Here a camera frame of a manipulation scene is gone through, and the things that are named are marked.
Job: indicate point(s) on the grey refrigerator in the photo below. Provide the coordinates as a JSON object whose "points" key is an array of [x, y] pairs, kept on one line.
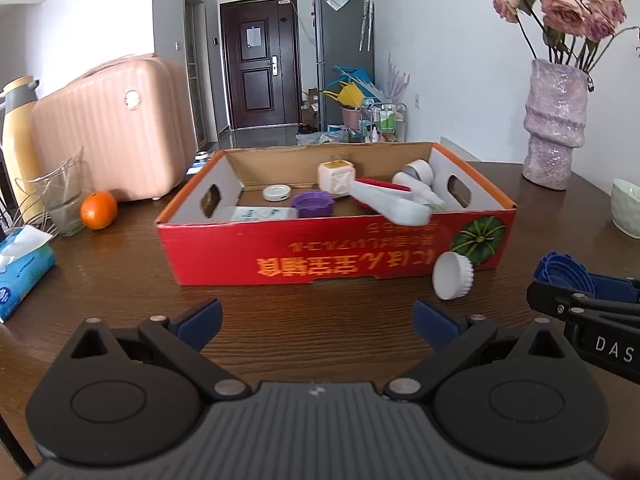
{"points": [[337, 27]]}

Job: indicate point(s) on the beige plug adapter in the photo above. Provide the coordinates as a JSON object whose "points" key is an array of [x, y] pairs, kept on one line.
{"points": [[335, 177]]}

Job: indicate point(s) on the red cardboard box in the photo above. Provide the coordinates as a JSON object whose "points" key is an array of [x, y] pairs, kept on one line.
{"points": [[210, 240]]}

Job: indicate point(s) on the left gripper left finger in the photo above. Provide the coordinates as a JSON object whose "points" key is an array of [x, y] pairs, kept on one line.
{"points": [[119, 396]]}

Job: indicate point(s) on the purple ridged lid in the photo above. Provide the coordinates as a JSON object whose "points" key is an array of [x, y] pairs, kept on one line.
{"points": [[313, 204]]}

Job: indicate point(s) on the pale green cup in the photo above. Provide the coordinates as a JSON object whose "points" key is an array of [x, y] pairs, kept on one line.
{"points": [[625, 204]]}

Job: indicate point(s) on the purple textured vase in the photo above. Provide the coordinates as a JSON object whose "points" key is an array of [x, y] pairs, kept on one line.
{"points": [[555, 118]]}

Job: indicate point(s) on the yellow thermos jug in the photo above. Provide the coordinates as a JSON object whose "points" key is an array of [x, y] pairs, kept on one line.
{"points": [[18, 99]]}

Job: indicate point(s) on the white spray bottle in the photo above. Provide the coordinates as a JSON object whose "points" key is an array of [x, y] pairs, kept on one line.
{"points": [[418, 176]]}

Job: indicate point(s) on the red white lint brush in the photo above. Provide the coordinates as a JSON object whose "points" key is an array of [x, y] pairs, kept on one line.
{"points": [[393, 207]]}

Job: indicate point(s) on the metal trolley rack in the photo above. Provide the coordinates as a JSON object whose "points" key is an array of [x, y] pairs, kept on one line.
{"points": [[383, 122]]}

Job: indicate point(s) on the dried pink roses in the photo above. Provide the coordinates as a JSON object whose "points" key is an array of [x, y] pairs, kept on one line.
{"points": [[576, 33]]}

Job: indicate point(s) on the blue tissue pack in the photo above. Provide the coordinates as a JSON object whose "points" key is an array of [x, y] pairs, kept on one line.
{"points": [[26, 255]]}

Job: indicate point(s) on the dark brown door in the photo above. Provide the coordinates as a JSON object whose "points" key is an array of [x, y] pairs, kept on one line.
{"points": [[261, 62]]}

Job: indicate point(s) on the white ridged cap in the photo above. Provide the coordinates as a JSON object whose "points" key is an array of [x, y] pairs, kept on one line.
{"points": [[453, 276]]}

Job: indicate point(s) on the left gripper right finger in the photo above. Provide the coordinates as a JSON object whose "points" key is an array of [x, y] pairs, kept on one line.
{"points": [[515, 397]]}

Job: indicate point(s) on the pink suitcase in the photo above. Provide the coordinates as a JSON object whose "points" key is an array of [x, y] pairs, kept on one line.
{"points": [[129, 121]]}

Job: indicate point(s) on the small round white tin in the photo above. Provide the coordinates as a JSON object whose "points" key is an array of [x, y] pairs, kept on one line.
{"points": [[276, 193]]}

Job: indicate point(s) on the orange fruit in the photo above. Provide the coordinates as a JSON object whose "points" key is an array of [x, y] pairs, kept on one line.
{"points": [[98, 210]]}

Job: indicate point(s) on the blue measuring cups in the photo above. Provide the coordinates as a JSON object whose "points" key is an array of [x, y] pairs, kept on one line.
{"points": [[562, 270]]}

